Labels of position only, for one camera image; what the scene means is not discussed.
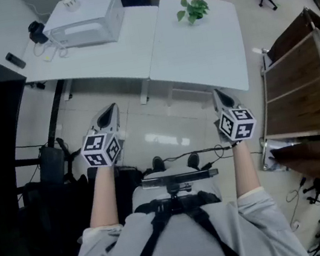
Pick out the person's left forearm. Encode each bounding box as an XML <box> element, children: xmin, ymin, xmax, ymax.
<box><xmin>80</xmin><ymin>162</ymin><xmax>125</xmax><ymax>229</ymax></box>

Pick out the black kettle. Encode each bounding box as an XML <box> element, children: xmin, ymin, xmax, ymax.
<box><xmin>26</xmin><ymin>18</ymin><xmax>50</xmax><ymax>46</ymax></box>

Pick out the white wall cable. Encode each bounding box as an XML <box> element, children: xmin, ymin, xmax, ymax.
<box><xmin>23</xmin><ymin>0</ymin><xmax>51</xmax><ymax>20</ymax></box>

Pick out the black chest-mounted device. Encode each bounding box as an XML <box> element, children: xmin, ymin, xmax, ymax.
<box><xmin>141</xmin><ymin>166</ymin><xmax>222</xmax><ymax>203</ymax></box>

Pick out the person's left black shoe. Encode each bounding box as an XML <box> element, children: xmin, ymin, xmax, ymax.
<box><xmin>150</xmin><ymin>155</ymin><xmax>167</xmax><ymax>174</ymax></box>

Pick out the person's right forearm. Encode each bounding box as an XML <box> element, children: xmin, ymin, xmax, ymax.
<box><xmin>226</xmin><ymin>137</ymin><xmax>266</xmax><ymax>199</ymax></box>

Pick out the black thermos bottle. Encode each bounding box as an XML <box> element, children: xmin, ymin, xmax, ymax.
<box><xmin>4</xmin><ymin>49</ymin><xmax>28</xmax><ymax>71</ymax></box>

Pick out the white table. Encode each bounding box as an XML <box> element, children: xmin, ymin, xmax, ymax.
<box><xmin>15</xmin><ymin>0</ymin><xmax>176</xmax><ymax>126</ymax></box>
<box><xmin>136</xmin><ymin>0</ymin><xmax>254</xmax><ymax>118</ymax></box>

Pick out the black power adapter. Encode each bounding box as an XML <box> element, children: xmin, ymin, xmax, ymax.
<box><xmin>25</xmin><ymin>79</ymin><xmax>47</xmax><ymax>92</ymax></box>

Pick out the person's black shoe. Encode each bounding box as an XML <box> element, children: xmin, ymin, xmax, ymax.
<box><xmin>185</xmin><ymin>152</ymin><xmax>202</xmax><ymax>173</ymax></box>
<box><xmin>150</xmin><ymin>155</ymin><xmax>167</xmax><ymax>174</ymax></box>

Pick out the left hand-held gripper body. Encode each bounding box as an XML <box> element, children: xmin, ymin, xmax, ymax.
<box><xmin>76</xmin><ymin>121</ymin><xmax>129</xmax><ymax>171</ymax></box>

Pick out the person's right black shoe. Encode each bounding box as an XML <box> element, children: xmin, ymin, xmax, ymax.
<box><xmin>185</xmin><ymin>152</ymin><xmax>202</xmax><ymax>173</ymax></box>

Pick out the white kettle cord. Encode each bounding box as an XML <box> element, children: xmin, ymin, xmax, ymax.
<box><xmin>31</xmin><ymin>36</ymin><xmax>71</xmax><ymax>64</ymax></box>

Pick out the wooden trolley cart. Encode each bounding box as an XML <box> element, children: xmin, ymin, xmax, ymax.
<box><xmin>237</xmin><ymin>4</ymin><xmax>320</xmax><ymax>197</ymax></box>

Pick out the black chest harness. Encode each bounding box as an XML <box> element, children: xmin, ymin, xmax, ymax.
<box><xmin>107</xmin><ymin>184</ymin><xmax>249</xmax><ymax>256</ymax></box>

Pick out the person's grey shirt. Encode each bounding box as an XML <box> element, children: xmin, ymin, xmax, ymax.
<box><xmin>46</xmin><ymin>179</ymin><xmax>311</xmax><ymax>256</ymax></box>

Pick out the white microwave oven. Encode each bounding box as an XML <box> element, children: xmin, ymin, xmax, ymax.
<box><xmin>37</xmin><ymin>0</ymin><xmax>130</xmax><ymax>55</ymax></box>

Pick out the grey floor cable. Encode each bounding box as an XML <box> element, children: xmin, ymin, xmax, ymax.
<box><xmin>282</xmin><ymin>176</ymin><xmax>316</xmax><ymax>232</ymax></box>

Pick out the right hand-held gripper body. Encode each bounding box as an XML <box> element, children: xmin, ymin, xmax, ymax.
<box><xmin>212</xmin><ymin>101</ymin><xmax>261</xmax><ymax>146</ymax></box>

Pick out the black floor bag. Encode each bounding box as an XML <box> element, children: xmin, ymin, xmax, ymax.
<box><xmin>13</xmin><ymin>171</ymin><xmax>109</xmax><ymax>256</ymax></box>

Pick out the thick black gripper cable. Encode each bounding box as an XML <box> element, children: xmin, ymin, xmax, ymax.
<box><xmin>161</xmin><ymin>136</ymin><xmax>264</xmax><ymax>178</ymax></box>

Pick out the green potted plant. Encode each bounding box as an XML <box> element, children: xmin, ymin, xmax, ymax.
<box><xmin>173</xmin><ymin>0</ymin><xmax>213</xmax><ymax>28</ymax></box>

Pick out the black floor box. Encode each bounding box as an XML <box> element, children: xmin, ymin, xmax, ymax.
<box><xmin>35</xmin><ymin>142</ymin><xmax>70</xmax><ymax>185</ymax></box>

